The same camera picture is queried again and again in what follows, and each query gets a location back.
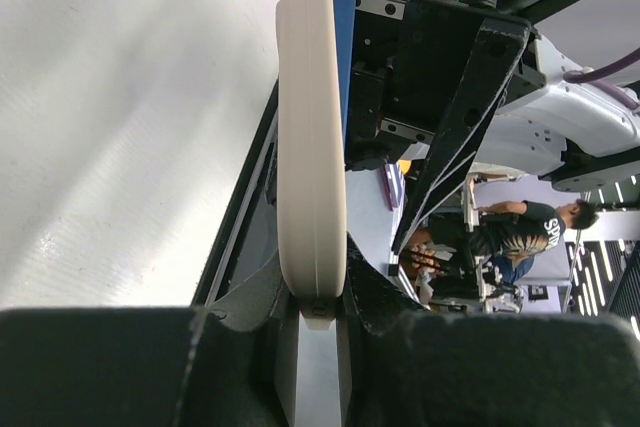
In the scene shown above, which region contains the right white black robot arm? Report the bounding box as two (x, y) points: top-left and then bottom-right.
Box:
(346, 0), (639, 251)

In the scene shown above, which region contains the person in black shirt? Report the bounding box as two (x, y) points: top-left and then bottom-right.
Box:
(404, 199), (601, 293)

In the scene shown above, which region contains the clear translucent phone case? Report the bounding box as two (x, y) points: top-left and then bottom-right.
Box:
(276, 0), (347, 330)

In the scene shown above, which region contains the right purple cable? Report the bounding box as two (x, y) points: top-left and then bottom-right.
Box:
(562, 46), (640, 111)

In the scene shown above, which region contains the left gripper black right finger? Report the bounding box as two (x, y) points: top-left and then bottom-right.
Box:
(337, 242), (639, 426)

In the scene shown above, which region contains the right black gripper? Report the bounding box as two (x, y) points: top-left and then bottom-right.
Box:
(346, 0), (531, 254)

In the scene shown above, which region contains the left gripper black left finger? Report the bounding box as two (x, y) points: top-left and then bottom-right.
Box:
(1, 258), (298, 426)

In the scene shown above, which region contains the dark blue phone case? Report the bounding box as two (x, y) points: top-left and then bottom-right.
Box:
(333, 0), (356, 168)

